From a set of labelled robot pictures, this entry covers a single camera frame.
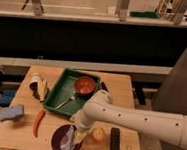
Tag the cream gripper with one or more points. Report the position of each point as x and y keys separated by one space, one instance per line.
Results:
x=78 y=137

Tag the grey towel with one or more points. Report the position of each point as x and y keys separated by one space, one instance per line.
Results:
x=67 y=140

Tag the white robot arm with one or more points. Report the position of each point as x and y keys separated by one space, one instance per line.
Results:
x=171 y=128

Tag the dark purple bowl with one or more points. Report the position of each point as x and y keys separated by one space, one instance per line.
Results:
x=58 y=135

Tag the red bowl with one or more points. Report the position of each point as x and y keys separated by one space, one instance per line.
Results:
x=84 y=85

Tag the yellow round fruit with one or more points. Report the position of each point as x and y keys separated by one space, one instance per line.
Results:
x=98 y=134

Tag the black remote control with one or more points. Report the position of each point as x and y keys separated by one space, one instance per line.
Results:
x=115 y=139

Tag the metal spoon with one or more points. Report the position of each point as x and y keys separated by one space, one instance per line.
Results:
x=72 y=97

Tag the green plastic tray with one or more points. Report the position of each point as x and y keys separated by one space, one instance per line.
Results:
x=64 y=88

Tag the white cup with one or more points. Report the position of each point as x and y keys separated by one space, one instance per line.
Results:
x=35 y=78

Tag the blue box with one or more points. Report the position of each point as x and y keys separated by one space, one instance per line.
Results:
x=6 y=97

